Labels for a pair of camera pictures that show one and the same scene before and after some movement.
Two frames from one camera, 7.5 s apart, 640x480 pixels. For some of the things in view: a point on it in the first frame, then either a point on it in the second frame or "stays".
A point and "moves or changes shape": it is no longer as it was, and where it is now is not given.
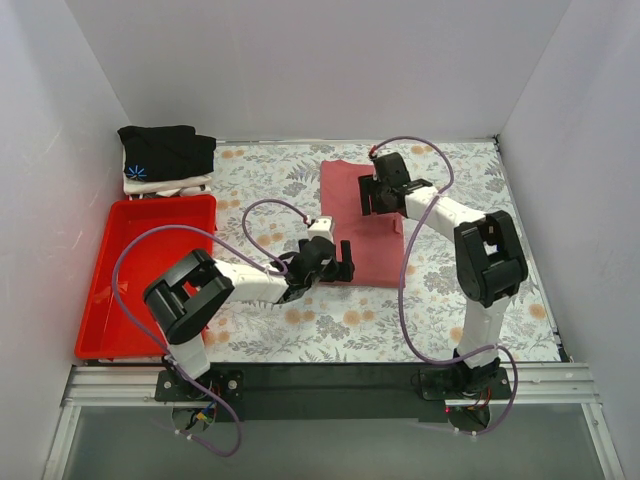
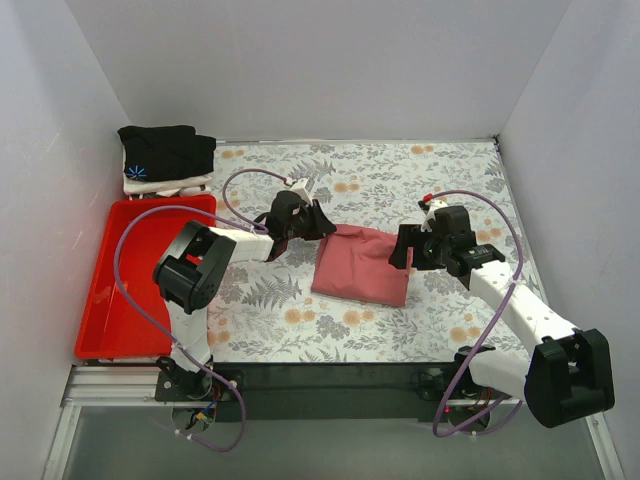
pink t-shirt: (378, 240) moves or changes shape
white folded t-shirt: (201, 186) stays
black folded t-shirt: (153, 152) stays
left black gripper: (338, 267) to (310, 222)
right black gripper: (373, 195) to (413, 245)
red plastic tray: (105, 332) stays
